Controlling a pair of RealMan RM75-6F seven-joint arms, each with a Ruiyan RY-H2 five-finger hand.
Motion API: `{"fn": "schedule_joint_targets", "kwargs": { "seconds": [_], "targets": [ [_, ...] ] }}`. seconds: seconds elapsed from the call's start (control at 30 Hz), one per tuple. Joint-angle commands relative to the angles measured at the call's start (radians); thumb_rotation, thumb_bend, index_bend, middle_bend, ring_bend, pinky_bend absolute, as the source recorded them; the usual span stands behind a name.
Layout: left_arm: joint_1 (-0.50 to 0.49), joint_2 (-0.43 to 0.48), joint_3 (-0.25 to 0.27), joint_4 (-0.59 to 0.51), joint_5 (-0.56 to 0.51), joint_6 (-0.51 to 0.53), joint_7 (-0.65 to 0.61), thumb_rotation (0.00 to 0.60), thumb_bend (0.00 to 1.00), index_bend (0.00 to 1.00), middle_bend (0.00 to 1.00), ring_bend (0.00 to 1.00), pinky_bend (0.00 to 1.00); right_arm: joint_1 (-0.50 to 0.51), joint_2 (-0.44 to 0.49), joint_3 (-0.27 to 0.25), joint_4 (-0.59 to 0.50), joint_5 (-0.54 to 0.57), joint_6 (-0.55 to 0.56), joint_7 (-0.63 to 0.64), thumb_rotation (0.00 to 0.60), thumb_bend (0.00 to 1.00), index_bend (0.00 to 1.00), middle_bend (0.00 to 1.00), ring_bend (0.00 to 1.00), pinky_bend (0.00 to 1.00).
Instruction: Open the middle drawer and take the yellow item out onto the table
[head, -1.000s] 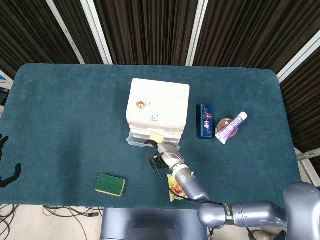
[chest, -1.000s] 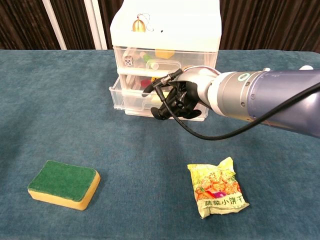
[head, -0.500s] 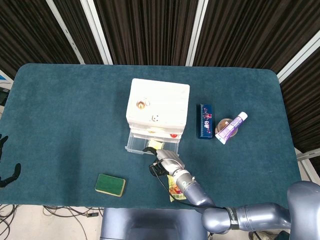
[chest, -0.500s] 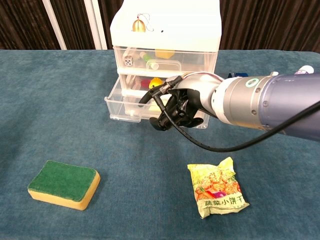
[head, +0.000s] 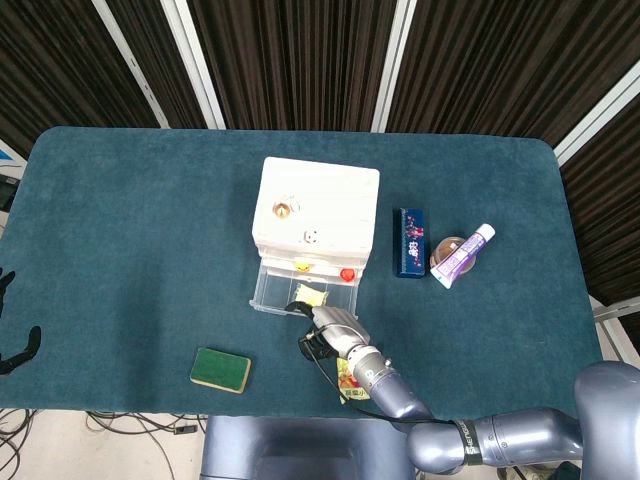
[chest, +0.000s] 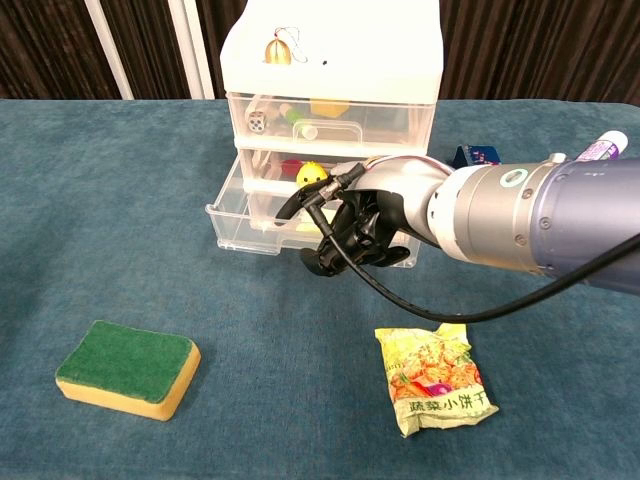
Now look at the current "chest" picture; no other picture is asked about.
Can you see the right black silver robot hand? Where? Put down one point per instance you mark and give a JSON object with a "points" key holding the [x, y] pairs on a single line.
{"points": [[395, 180]]}

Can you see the clear drawer with chick toy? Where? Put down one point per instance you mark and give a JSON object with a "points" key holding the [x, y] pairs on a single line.
{"points": [[240, 230]]}

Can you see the clear drawer with dice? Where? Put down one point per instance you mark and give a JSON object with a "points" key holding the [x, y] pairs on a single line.
{"points": [[390, 122]]}

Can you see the white plastic drawer unit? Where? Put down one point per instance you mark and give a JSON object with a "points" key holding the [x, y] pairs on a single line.
{"points": [[350, 50]]}

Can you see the dark blue carton box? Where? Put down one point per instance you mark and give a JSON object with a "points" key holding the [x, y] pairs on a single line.
{"points": [[475, 155]]}

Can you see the yellow chick toy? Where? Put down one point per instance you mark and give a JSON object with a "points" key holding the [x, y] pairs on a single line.
{"points": [[310, 175]]}

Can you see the yellow block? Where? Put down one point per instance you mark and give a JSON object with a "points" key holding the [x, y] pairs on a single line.
{"points": [[327, 107]]}

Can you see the red flat toy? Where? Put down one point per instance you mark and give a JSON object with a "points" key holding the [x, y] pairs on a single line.
{"points": [[291, 166]]}

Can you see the green white cylinder toy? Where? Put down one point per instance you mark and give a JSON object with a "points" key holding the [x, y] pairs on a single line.
{"points": [[295, 116]]}

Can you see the white dice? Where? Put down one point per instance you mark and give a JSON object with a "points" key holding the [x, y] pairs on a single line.
{"points": [[257, 122]]}

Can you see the yellow green snack packet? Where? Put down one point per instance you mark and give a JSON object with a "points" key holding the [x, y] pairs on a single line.
{"points": [[435, 380]]}

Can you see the purple white tube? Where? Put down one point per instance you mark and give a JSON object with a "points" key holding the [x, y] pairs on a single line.
{"points": [[602, 145]]}

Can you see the blue tablecloth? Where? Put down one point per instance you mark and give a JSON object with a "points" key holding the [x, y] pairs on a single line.
{"points": [[200, 300]]}

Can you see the green yellow sponge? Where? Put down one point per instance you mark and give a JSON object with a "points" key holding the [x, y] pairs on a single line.
{"points": [[125, 360]]}

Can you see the dark brown curtain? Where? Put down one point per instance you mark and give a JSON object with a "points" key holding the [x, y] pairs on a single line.
{"points": [[50, 50]]}

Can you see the white post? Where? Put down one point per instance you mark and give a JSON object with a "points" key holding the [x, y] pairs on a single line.
{"points": [[192, 50], [107, 50]]}

